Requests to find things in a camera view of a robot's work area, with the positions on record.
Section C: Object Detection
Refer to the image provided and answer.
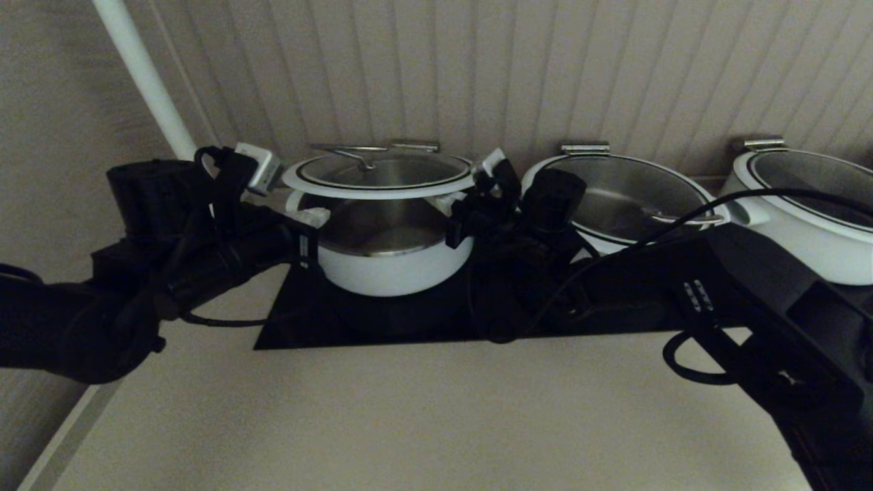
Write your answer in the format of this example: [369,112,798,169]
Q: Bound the white round cooking pot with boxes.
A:
[723,151,873,286]
[285,191,478,298]
[522,155,729,258]

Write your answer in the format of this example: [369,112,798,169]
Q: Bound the wide black glass cooktop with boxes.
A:
[254,259,683,351]

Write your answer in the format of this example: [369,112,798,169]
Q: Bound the white slanted metal pole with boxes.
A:
[92,0,200,161]

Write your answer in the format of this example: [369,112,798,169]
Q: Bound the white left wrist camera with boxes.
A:
[235,142,284,197]

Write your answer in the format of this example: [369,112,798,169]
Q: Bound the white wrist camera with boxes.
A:
[235,142,284,197]
[477,149,509,177]

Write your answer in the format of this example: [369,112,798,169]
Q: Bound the black left camera cable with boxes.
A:
[179,300,287,329]

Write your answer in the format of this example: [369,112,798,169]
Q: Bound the black camera cable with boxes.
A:
[471,189,873,342]
[179,300,287,329]

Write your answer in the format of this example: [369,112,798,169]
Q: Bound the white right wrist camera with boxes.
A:
[477,149,509,177]

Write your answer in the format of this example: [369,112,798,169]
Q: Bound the short black arm cable loop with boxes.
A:
[663,329,741,387]

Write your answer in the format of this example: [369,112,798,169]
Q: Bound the black right camera cable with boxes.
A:
[471,189,873,342]

